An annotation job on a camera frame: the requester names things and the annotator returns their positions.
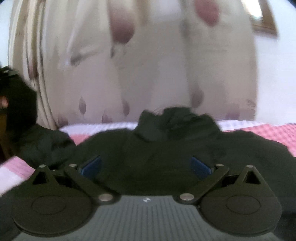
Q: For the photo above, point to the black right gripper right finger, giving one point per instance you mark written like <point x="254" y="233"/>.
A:
<point x="239" y="204"/>

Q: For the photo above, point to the brown wooden window frame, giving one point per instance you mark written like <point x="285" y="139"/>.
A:
<point x="261" y="16"/>

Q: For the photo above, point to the black large garment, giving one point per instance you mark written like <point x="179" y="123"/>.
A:
<point x="148" y="167"/>

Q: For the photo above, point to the pink white checkered bedsheet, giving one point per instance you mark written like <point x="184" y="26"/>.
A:
<point x="15" y="171"/>

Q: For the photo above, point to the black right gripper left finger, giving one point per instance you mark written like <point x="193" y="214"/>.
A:
<point x="45" y="207"/>

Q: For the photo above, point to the cream leaf-print curtain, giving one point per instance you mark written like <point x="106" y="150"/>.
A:
<point x="107" y="61"/>

